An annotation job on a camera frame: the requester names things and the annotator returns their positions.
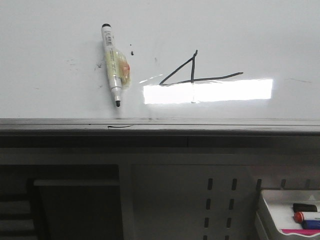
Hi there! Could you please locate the white black-tipped whiteboard marker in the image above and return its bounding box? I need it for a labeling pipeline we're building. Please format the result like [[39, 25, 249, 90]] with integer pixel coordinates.
[[101, 23, 131, 108]]

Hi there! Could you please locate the white whiteboard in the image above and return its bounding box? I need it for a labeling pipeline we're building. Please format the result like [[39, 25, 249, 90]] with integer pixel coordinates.
[[0, 0, 320, 134]]

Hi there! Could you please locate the grey perforated metal stand panel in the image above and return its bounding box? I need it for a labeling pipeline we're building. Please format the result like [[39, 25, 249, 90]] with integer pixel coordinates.
[[0, 134, 320, 240]]

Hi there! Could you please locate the white plastic marker tray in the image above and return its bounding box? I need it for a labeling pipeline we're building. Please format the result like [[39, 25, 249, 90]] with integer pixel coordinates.
[[254, 189, 320, 240]]

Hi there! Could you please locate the black-capped marker in tray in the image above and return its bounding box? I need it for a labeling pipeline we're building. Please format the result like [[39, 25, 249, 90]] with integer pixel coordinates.
[[292, 203, 318, 213]]

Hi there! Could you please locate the red-capped marker in tray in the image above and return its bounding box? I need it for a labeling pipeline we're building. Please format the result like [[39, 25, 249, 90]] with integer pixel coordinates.
[[293, 211, 320, 224]]

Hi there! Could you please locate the blue-capped marker in tray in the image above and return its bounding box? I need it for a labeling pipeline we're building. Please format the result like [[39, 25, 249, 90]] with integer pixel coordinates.
[[301, 220, 320, 230]]

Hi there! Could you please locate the pink marker in tray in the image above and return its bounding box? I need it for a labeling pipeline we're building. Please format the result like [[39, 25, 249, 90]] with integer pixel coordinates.
[[281, 229, 320, 236]]

